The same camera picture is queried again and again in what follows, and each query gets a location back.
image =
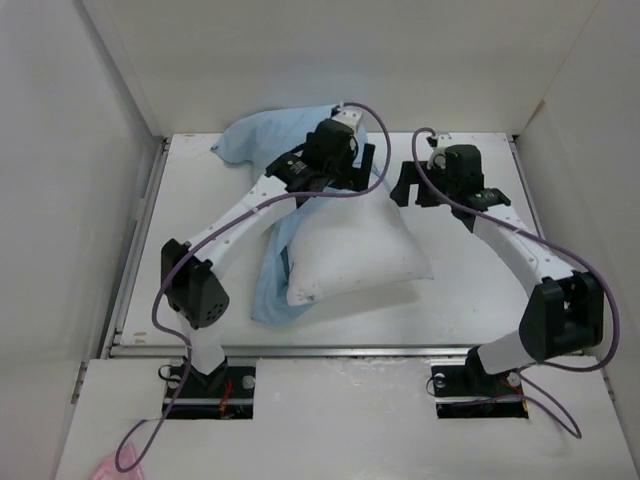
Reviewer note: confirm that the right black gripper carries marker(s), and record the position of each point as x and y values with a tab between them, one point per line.
408	176

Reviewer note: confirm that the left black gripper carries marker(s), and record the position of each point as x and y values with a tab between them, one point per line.
359	175

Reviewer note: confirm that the white pillow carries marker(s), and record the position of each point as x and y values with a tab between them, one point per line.
349	245

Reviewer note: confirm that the light blue pillowcase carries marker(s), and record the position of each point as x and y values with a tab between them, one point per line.
258	140

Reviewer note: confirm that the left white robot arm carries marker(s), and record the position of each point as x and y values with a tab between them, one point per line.
192	271

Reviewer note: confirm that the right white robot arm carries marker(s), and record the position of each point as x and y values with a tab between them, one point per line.
565	309

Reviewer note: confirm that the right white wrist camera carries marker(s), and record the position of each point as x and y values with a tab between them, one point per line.
439	142

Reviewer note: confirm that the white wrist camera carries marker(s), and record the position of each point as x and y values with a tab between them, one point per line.
349	116
439	142

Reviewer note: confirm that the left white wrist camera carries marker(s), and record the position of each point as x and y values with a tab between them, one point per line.
349	116

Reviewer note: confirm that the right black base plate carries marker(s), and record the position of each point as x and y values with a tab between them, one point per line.
459	397

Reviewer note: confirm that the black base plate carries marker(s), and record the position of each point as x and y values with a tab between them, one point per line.
459	397
228	396

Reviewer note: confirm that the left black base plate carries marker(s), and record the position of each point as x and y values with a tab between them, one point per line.
228	396

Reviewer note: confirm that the aluminium front rail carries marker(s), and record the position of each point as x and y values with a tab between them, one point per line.
120	351

